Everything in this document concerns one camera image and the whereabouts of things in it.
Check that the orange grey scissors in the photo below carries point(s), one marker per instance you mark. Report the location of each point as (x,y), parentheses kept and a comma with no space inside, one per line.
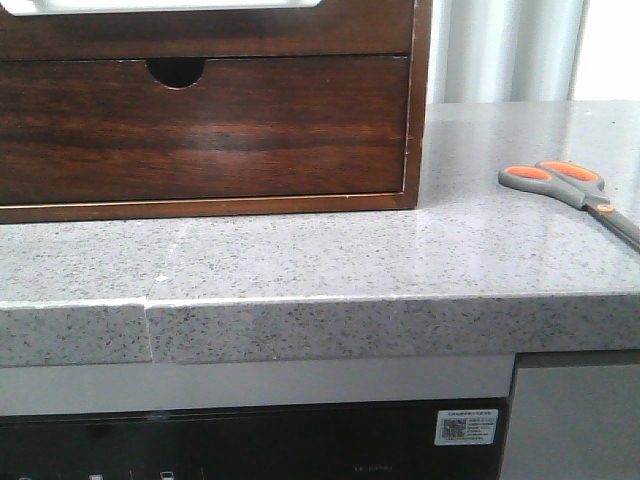
(575,186)

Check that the black built-in appliance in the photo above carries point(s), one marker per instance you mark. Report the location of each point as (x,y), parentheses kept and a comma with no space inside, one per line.
(364,440)

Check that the white tray on cabinet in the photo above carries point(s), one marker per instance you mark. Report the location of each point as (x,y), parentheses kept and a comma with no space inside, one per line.
(70,7)

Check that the white curtain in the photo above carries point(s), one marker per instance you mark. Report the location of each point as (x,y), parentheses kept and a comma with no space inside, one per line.
(504,51)

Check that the white QR code sticker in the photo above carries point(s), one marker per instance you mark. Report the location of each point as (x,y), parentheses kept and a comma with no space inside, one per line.
(466,427)

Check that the wooden drawer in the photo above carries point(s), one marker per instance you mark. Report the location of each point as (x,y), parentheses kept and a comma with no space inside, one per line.
(331,27)
(108,131)

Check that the grey cabinet door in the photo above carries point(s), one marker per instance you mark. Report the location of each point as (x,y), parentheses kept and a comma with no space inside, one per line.
(574,416)

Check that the dark wooden drawer cabinet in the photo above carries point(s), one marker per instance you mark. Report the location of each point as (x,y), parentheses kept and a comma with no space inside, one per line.
(182,72)

